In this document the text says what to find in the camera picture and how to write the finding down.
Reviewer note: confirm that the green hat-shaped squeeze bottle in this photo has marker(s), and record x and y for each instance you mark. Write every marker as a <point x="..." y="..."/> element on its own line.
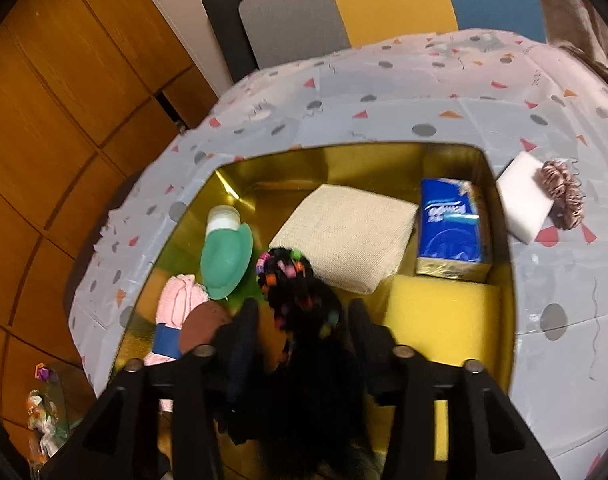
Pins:
<point x="226" y="260"/>

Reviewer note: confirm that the folded beige cloth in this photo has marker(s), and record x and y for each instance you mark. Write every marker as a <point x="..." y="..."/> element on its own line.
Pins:
<point x="349" y="235"/>

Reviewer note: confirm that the white sponge block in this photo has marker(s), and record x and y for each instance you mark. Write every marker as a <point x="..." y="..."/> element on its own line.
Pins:
<point x="521" y="200"/>

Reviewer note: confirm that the beige patterned curtain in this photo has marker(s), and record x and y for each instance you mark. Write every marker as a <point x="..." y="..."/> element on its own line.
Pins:
<point x="579" y="5"/>

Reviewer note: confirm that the brown scrunchie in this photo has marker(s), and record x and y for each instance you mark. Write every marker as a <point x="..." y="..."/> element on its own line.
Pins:
<point x="566" y="195"/>

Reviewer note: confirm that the small colourful toy figurine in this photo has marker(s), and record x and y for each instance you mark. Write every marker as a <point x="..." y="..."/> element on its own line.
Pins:
<point x="41" y="422"/>

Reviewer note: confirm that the gold metal tin box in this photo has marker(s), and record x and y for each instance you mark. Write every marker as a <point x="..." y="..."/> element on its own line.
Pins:
<point x="294" y="165"/>

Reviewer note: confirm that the glass side table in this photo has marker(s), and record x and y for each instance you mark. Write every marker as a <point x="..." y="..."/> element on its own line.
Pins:
<point x="71" y="400"/>

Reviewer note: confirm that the grey yellow blue chair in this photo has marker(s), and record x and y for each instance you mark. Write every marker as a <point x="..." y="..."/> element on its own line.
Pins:
<point x="384" y="0"/>

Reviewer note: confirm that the wooden wardrobe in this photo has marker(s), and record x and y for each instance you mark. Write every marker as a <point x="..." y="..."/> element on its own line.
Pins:
<point x="59" y="110"/>

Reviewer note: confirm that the printed confetti tablecloth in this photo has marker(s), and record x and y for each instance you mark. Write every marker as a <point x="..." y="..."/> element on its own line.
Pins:
<point x="384" y="105"/>

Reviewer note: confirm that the pink plush doll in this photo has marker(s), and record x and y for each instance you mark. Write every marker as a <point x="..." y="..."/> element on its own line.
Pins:
<point x="179" y="300"/>

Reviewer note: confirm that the yellow sponge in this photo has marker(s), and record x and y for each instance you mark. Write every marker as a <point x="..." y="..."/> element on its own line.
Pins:
<point x="439" y="315"/>

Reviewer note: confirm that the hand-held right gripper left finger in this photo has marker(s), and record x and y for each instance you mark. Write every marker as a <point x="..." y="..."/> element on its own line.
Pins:
<point x="241" y="355"/>

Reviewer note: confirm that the blue tissue pack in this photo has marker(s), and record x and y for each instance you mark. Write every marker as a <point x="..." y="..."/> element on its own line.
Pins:
<point x="449" y="230"/>

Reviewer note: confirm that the black beaded hair accessory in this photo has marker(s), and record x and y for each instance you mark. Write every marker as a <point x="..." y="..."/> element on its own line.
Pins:
<point x="309" y="340"/>

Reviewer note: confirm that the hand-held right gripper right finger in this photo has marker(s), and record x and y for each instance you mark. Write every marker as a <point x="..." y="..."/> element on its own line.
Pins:
<point x="366" y="340"/>

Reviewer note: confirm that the black padded post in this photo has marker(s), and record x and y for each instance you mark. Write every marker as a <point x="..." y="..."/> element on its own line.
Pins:
<point x="229" y="30"/>

